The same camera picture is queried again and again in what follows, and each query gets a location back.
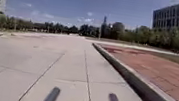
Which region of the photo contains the pale concrete slab pavement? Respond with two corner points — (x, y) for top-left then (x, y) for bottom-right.
(0, 24), (177, 101)

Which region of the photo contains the long row of trees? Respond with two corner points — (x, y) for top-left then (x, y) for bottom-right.
(0, 3), (179, 57)

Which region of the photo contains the red brick paving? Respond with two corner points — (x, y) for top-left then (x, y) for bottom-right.
(95, 44), (179, 101)

